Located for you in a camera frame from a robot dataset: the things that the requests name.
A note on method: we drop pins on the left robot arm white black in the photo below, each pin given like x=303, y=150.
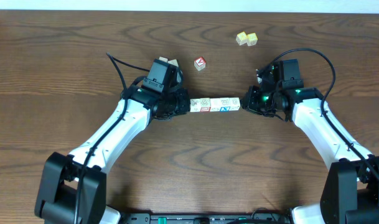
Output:
x=73, y=186

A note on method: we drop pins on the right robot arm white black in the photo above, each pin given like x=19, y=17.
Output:
x=351, y=190

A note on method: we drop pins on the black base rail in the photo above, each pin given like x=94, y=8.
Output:
x=259, y=215

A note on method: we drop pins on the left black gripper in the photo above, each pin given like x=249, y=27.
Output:
x=185, y=101

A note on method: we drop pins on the white red wooden block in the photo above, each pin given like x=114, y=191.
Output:
x=163, y=59

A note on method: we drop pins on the blue top wooden block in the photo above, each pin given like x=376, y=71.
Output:
x=205, y=104

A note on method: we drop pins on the red letter A block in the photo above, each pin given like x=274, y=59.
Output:
x=200, y=63

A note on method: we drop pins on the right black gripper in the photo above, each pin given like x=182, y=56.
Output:
x=248, y=101

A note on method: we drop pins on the white green wooden block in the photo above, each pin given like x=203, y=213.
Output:
x=215, y=104

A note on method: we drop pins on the white letter wooden block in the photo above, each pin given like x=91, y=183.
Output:
x=174, y=62

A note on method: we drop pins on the brown circle wooden block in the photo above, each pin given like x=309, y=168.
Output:
x=234, y=103

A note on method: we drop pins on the pale yellow far block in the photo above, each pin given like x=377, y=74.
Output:
x=241, y=38

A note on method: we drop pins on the white block letter B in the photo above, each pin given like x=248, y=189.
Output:
x=195, y=105

